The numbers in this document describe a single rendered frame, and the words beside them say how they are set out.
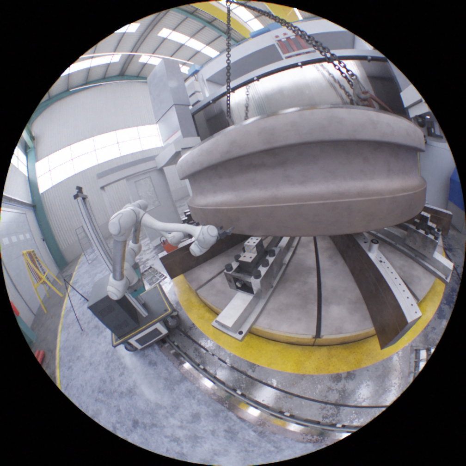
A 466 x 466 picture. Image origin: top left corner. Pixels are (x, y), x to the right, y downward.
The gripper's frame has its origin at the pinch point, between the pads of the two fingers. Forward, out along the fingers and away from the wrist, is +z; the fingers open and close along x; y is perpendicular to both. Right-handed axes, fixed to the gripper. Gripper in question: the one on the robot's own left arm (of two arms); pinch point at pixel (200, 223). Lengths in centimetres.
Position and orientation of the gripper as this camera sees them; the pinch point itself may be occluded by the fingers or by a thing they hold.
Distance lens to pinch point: 160.4
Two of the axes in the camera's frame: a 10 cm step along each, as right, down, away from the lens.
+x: -6.4, -1.5, 7.5
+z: 7.2, -4.5, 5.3
